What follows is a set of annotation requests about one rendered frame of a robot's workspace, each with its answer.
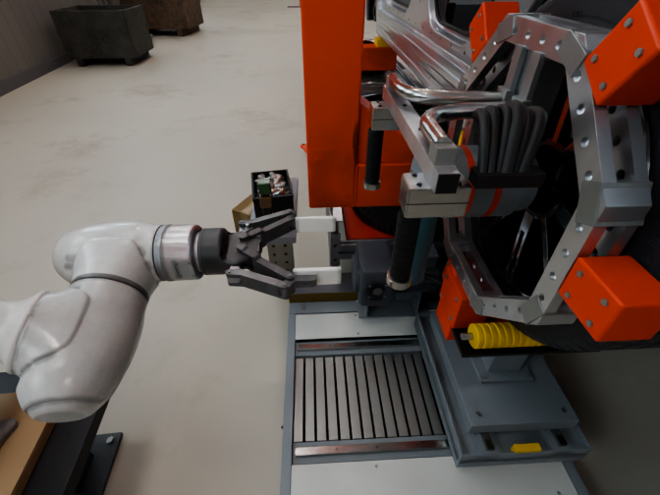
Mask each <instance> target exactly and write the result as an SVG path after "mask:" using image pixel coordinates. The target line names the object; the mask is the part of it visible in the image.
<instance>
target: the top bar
mask: <svg viewBox="0 0 660 495"><path fill-rule="evenodd" d="M382 98H383V100H384V102H385V104H386V106H387V107H388V109H389V111H390V113H391V115H392V117H393V118H394V120H395V122H396V124H397V126H398V128H399V129H400V131H401V133H402V135H403V137H404V139H405V140H406V142H407V144H408V146H409V148H410V150H411V151H412V154H413V156H414V158H415V160H416V161H417V163H418V165H419V167H420V169H421V171H422V173H423V174H424V176H425V178H426V180H427V182H428V184H429V185H430V186H431V188H432V190H433V192H434V193H435V194H439V193H456V192H457V188H458V184H459V180H460V176H461V173H460V172H459V170H458V169H457V167H456V166H455V165H440V166H435V165H433V164H432V162H431V160H430V159H429V157H428V152H429V147H430V144H429V143H428V141H427V140H426V138H425V137H424V135H423V134H422V132H421V130H420V127H419V120H420V117H419V115H418V114H417V113H416V111H415V110H414V108H413V107H412V105H411V104H410V102H409V101H407V100H406V99H404V98H402V97H400V96H399V95H397V94H396V92H395V91H388V90H387V88H386V84H384V85H383V95H382Z"/></svg>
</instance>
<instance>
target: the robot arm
mask: <svg viewBox="0 0 660 495"><path fill-rule="evenodd" d="M286 216H287V217H286ZM238 223H239V228H240V231H239V232H236V233H230V232H228V231H227V229H225V228H204V229H202V228H201V227H200V226H199V225H197V224H181V225H173V224H166V225H157V224H152V223H148V222H141V221H115V222H104V223H97V224H92V225H87V226H82V227H79V228H77V229H74V230H72V231H69V232H67V233H65V234H64V235H63V236H61V237H60V239H59V240H58V241H57V243H56V245H55V247H54V249H53V253H52V261H53V266H54V268H55V270H56V272H57V273H58V274H59V275H60V276H61V277H62V278H63V279H64V280H66V281H67V282H69V283H71V284H70V287H69V288H68V289H63V290H60V291H55V292H48V291H41V292H40V293H38V294H36V295H35V296H32V297H30V298H28V299H24V300H20V301H5V300H3V299H1V298H0V363H1V362H2V364H3V365H4V367H5V369H6V372H7V373H9V374H15V375H18V376H19V377H20V381H19V383H18V386H17V390H16V393H17V397H18V400H19V403H20V406H21V408H22V410H23V411H24V412H25V413H27V414H28V415H29V416H30V417H31V418H32V419H35V420H37V421H41V422H69V421H75V420H80V419H83V418H86V417H88V416H90V415H92V414H93V413H95V412H96V411H97V410H98V409H99V408H101V407H102V406H103V405H104V404H105V403H106V402H107V401H108V400H109V399H110V398H111V396H112V395H113V394H114V392H115V391H116V389H117V388H118V386H119V384H120V383H121V381H122V379H123V377H124V375H125V373H126V371H127V370H128V368H129V366H130V364H131V362H132V360H133V358H134V355H135V353H136V350H137V347H138V343H139V340H140V336H141V333H142V329H143V325H144V319H145V312H146V308H147V304H148V302H149V300H150V298H151V296H152V294H153V292H154V291H155V290H156V288H157V287H158V286H159V283H160V282H164V281H168V282H173V281H186V280H199V279H201V278H202V277H203V275H204V274H205V275H224V274H226V277H227V281H228V285H229V286H231V287H245V288H248V289H252V290H255V291H258V292H261V293H263V294H267V295H270V296H273V297H276V298H280V299H283V300H288V299H289V298H290V294H293V293H294V292H295V291H296V288H306V287H308V288H310V287H316V286H317V285H329V284H341V279H342V267H314V268H294V269H293V273H291V272H290V271H288V270H286V269H284V268H282V267H280V266H278V265H276V264H274V263H272V262H270V261H269V260H267V259H265V258H263V257H261V253H262V248H264V247H265V246H266V244H267V243H269V242H271V241H273V240H275V239H277V238H279V237H281V236H283V235H285V234H287V233H289V232H291V231H293V230H295V229H296V231H297V233H306V232H335V231H336V216H301V217H298V216H297V212H296V211H293V209H287V210H283V211H279V212H276V213H272V214H269V215H265V216H261V217H258V218H254V219H249V220H241V221H239V222H238ZM257 236H258V237H257ZM245 269H248V270H249V271H248V270H245ZM258 273H259V274H258ZM280 289H281V290H280ZM18 426H19V422H18V421H17V420H15V419H14V418H8V419H4V420H0V449H1V448H2V446H3V445H4V443H5V442H6V440H7V439H8V438H9V436H10V435H11V434H12V433H13V432H14V431H15V430H16V429H17V428H18Z"/></svg>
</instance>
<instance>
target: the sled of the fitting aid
mask: <svg viewBox="0 0 660 495"><path fill-rule="evenodd" d="M431 312H432V311H418V312H417V313H416V317H415V321H414V328H415V331H416V335H417V338H418V341H419V344H420V347H421V351H422V354H423V358H424V361H425V364H426V368H427V371H428V375H429V378H430V382H431V385H432V388H433V392H434V395H435V399H436V402H437V405H438V409H439V412H440V415H441V418H442V421H443V425H444V428H445V432H446V435H447V438H448V442H449V445H450V449H451V452H452V455H453V459H454V462H455V465H456V468H463V467H480V466H498V465H514V464H531V463H549V462H565V461H581V460H582V459H583V458H584V457H585V456H586V455H587V454H588V453H589V452H591V451H592V450H593V448H592V447H591V445H590V443H589V441H588V440H587V438H586V436H585V435H584V433H583V431H582V429H581V428H580V426H579V424H577V425H576V426H575V427H574V428H557V429H538V430H521V431H502V432H484V433H468V431H467V428H466V426H465V423H464V420H463V417H462V414H461V411H460V408H459V405H458V402H457V399H456V396H455V393H454V390H453V387H452V384H451V381H450V379H449V376H448V373H447V370H446V367H445V364H444V361H443V359H442V356H441V353H440V350H439V347H438V344H437V341H436V338H435V335H434V332H433V330H432V327H431V324H430V321H429V318H430V314H431Z"/></svg>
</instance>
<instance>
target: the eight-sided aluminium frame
mask: <svg viewBox="0 0 660 495"><path fill-rule="evenodd" d="M612 30H613V29H612V28H605V27H598V26H594V25H590V24H585V23H581V22H577V21H572V20H568V19H564V18H559V17H555V16H551V14H542V13H509V14H507V16H506V17H505V19H504V20H503V21H502V22H501V23H499V24H498V28H497V29H496V30H495V32H494V33H493V35H492V36H491V37H490V39H489V40H488V42H487V43H486V45H485V46H484V47H483V49H482V50H481V52H480V53H479V55H478V56H477V57H476V59H475V60H474V62H473V63H472V65H471V66H470V67H469V69H468V70H467V72H466V74H465V75H464V76H463V77H461V79H460V82H459V83H458V87H457V90H492V89H493V88H494V87H495V86H496V85H497V84H498V83H499V81H500V80H501V79H502V78H503V77H504V76H506V75H507V74H508V71H509V68H510V65H511V61H512V58H513V54H514V51H515V47H516V44H521V45H524V46H526V49H527V50H529V51H532V52H533V51H539V52H541V53H544V54H545V55H544V57H546V58H549V59H551V60H553V61H556V62H558V63H561V64H563V65H564V67H565V68H566V77H567V86H568V95H569V103H570V112H571V121H572V130H573V139H574V148H575V157H576V165H577V182H578V191H579V198H578V204H577V209H576V211H575V213H574V215H573V217H572V218H571V220H570V222H569V224H568V226H567V228H566V230H565V232H564V234H563V236H562V238H561V240H560V241H559V243H558V245H557V247H556V249H555V250H554V252H553V254H552V256H551V258H550V260H549V262H548V264H547V266H546V268H545V270H544V272H543V274H542V276H541V278H540V280H539V282H538V283H537V285H536V287H535V289H534V291H533V293H532V295H531V297H521V296H505V295H503V293H502V291H501V290H500V288H499V286H498V285H497V283H496V281H495V279H494V278H493V276H492V274H491V273H490V271H489V269H488V267H487V266H486V264H485V262H484V261H483V259H482V257H481V256H480V254H479V252H478V250H477V249H476V247H475V245H474V243H473V239H472V234H471V222H470V217H460V218H458V221H459V233H458V234H457V233H456V219H455V218H443V224H444V240H443V241H444V246H445V251H446V253H447V257H449V256H450V259H451V262H452V264H453V267H454V269H455V271H456V273H457V275H458V277H459V279H460V281H461V284H462V286H463V288H464V290H465V292H466V294H467V297H468V299H469V305H470V306H471V307H472V308H473V310H474V312H475V314H479V315H480V316H491V317H496V318H501V319H507V320H512V321H517V322H522V323H525V325H532V324H533V325H556V324H573V323H574V322H575V321H576V319H577V316H576V315H575V314H574V312H573V311H572V310H571V309H570V307H569V306H568V305H567V303H566V302H565V301H564V299H563V298H562V297H561V295H560V294H559V290H560V289H561V287H562V285H563V283H564V282H565V280H566V278H567V276H568V275H569V273H570V271H571V269H572V268H573V266H574V264H575V263H576V261H577V259H578V258H579V257H588V256H616V255H620V253H621V252H622V250H623V249H624V247H625V246H626V244H627V243H628V241H629V240H630V238H631V237H632V235H633V233H634V232H635V230H636V229H637V227H638V226H643V223H644V219H645V215H646V214H647V212H648V211H649V209H650V208H651V206H652V199H651V190H652V186H653V182H651V181H649V177H648V170H647V162H646V154H645V147H644V139H643V132H642V124H641V117H640V110H639V105H619V106H598V105H596V103H595V100H594V96H593V93H592V90H591V86H590V82H589V78H588V75H587V71H586V68H585V65H584V61H585V59H586V58H587V57H588V56H589V55H590V54H591V52H592V51H593V50H594V49H595V48H596V47H597V46H598V45H599V44H600V43H601V42H602V40H603V39H604V38H605V37H606V36H607V35H608V34H609V33H610V32H611V31H612ZM463 122H464V120H456V121H450V125H449V129H448V133H447V135H448V136H449V137H450V139H451V140H452V142H453V143H454V144H455V145H458V143H459V139H460V135H461V131H462V126H463ZM476 130H478V125H477V124H476V122H475V121H474V119H468V120H466V125H465V129H464V133H463V137H462V141H461V145H474V141H473V140H474V136H475V132H476ZM465 256H466V257H467V259H466V258H465Z"/></svg>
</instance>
